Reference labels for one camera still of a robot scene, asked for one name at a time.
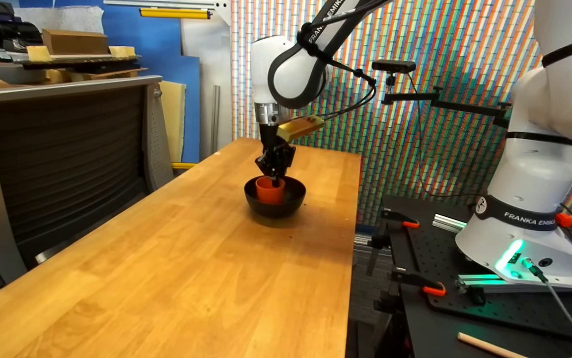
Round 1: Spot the orange plastic cup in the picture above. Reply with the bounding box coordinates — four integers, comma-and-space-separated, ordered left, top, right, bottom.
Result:
254, 177, 286, 205

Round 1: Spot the gold wrist camera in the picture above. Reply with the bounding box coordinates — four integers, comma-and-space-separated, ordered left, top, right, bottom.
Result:
278, 117, 324, 141

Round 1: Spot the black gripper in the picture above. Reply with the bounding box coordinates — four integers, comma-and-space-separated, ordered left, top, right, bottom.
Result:
254, 125, 296, 179

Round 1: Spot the cardboard box on shelf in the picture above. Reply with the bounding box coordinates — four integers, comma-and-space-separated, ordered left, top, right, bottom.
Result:
42, 30, 109, 54

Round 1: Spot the orange handled clamp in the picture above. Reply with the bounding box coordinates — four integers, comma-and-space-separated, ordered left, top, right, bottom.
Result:
381, 207, 421, 231
391, 267, 447, 298

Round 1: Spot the black bowl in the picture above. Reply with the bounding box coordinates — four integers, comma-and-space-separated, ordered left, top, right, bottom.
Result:
244, 175, 306, 219

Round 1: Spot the wooden stick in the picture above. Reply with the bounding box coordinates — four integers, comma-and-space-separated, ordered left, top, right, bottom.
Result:
457, 332, 526, 358

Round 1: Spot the black camera on mount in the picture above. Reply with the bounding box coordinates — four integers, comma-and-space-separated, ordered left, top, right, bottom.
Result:
371, 60, 415, 74

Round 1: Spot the blue board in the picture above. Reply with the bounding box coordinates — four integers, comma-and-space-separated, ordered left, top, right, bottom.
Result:
16, 0, 201, 163

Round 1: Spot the orange handled clamp lower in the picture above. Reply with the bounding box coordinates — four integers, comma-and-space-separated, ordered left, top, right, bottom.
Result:
391, 267, 447, 298

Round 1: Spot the grey mesh panel cart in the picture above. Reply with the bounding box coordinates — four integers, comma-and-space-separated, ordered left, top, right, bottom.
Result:
0, 76, 173, 285

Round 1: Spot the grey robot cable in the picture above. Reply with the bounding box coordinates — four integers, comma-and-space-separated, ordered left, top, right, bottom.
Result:
530, 261, 572, 358

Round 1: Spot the orange handled clamp upper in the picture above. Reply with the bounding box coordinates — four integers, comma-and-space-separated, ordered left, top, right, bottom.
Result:
381, 207, 421, 231

